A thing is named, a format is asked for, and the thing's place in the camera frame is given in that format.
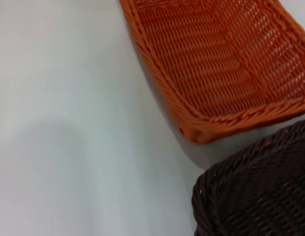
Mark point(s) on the orange woven basket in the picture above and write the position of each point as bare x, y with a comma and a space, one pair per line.
216, 61

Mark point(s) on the dark brown woven basket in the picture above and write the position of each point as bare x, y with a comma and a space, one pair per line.
260, 191

